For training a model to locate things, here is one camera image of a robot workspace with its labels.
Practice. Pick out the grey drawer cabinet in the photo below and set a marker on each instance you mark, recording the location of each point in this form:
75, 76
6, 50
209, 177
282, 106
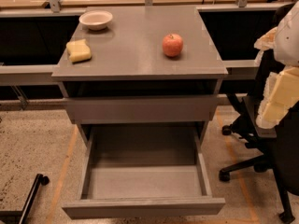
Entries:
128, 60

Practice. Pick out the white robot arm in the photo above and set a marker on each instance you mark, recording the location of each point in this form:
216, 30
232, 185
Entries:
283, 39

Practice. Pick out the closed grey top drawer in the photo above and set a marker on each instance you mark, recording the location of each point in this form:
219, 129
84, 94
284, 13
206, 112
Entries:
112, 110

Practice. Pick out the black office chair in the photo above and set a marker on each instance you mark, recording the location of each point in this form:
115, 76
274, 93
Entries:
279, 145

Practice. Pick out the white bowl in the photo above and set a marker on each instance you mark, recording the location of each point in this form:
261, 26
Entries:
96, 20

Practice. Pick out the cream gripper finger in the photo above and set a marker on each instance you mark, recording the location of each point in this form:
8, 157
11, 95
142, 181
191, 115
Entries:
281, 92

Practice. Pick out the yellow sponge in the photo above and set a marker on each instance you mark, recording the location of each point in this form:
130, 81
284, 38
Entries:
78, 51

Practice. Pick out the open grey middle drawer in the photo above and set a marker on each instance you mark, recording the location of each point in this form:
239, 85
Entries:
144, 171

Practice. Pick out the red apple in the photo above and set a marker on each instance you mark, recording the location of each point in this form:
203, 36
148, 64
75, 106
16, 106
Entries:
172, 45

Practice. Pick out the black metal stand leg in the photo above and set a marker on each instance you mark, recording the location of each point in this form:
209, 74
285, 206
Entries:
19, 217

